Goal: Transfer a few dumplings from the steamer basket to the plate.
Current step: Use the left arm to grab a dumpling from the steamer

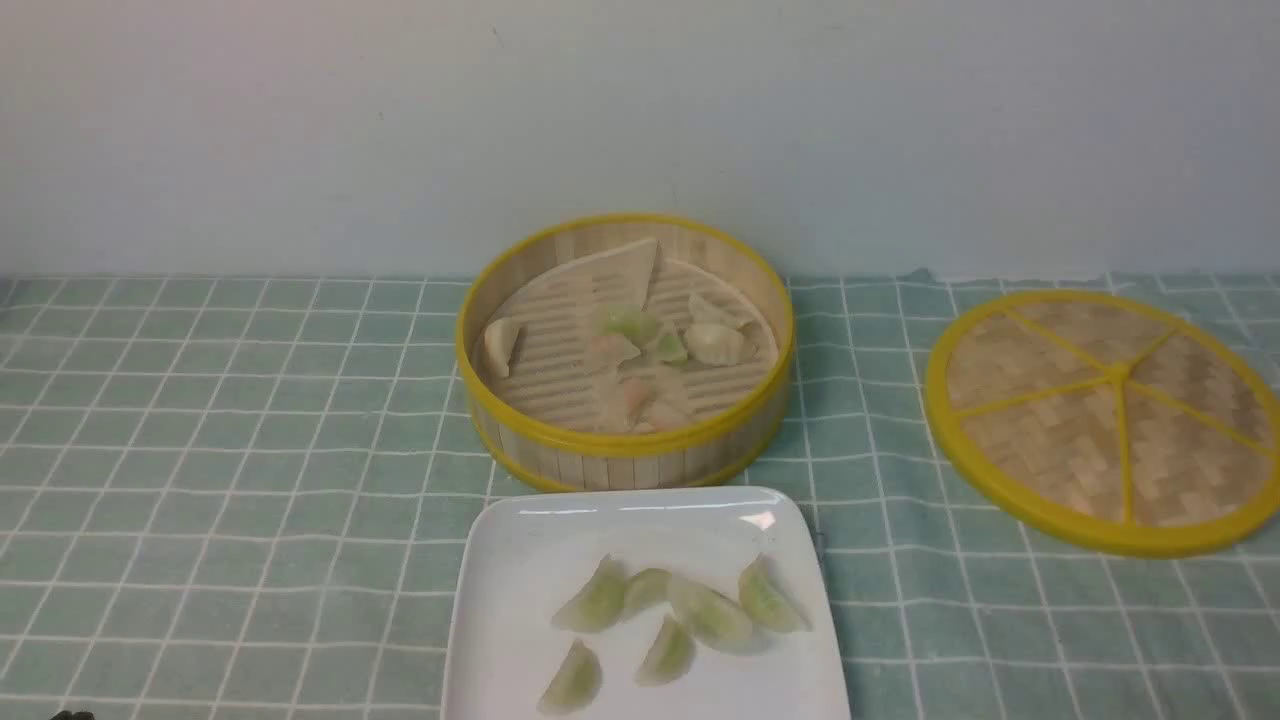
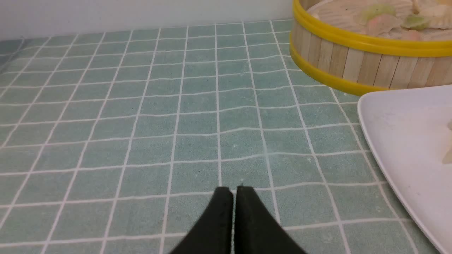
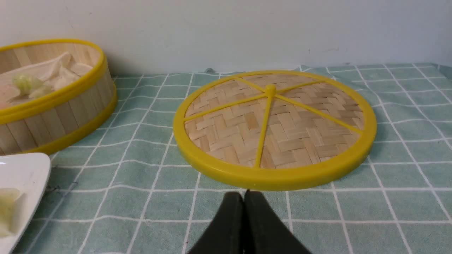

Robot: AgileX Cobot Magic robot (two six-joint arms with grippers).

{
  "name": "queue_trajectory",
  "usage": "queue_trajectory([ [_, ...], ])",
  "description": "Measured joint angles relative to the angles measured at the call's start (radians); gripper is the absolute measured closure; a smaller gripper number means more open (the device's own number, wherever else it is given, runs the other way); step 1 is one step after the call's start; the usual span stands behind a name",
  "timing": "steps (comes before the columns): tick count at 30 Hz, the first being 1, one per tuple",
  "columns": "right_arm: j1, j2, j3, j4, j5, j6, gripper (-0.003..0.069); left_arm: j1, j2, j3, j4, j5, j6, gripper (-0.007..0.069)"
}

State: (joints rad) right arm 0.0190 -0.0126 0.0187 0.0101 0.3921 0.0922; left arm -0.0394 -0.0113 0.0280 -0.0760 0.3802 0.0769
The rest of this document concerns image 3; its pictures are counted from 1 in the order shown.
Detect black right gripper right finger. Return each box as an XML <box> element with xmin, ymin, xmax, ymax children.
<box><xmin>244</xmin><ymin>190</ymin><xmax>310</xmax><ymax>254</ymax></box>

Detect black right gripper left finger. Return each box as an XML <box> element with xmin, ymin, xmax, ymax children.
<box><xmin>189</xmin><ymin>192</ymin><xmax>243</xmax><ymax>254</ymax></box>

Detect white rectangular plate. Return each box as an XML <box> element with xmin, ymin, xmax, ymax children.
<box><xmin>0</xmin><ymin>153</ymin><xmax>52</xmax><ymax>254</ymax></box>

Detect pale green dumpling on plate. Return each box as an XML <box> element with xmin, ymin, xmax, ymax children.
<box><xmin>0</xmin><ymin>188</ymin><xmax>21</xmax><ymax>238</ymax></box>

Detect green checked tablecloth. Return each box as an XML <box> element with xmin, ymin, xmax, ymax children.
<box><xmin>13</xmin><ymin>63</ymin><xmax>452</xmax><ymax>254</ymax></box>

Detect woven bamboo steamer lid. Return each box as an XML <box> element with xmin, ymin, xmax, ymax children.
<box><xmin>173</xmin><ymin>70</ymin><xmax>377</xmax><ymax>191</ymax></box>

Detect bamboo steamer basket yellow rim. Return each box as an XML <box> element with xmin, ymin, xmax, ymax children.
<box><xmin>0</xmin><ymin>39</ymin><xmax>118</xmax><ymax>155</ymax></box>

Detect white steamer liner cloth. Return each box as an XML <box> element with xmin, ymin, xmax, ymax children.
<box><xmin>0</xmin><ymin>52</ymin><xmax>92</xmax><ymax>106</ymax></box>

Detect green dumpling in steamer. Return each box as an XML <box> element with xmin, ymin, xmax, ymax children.
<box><xmin>12</xmin><ymin>74</ymin><xmax>44</xmax><ymax>96</ymax></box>

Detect pink dumpling in steamer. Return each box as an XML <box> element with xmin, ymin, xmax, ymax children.
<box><xmin>0</xmin><ymin>85</ymin><xmax>21</xmax><ymax>110</ymax></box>

